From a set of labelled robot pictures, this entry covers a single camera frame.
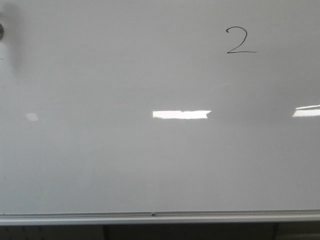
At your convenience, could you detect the white whiteboard with aluminium frame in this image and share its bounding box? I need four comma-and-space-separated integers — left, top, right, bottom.
0, 0, 320, 226

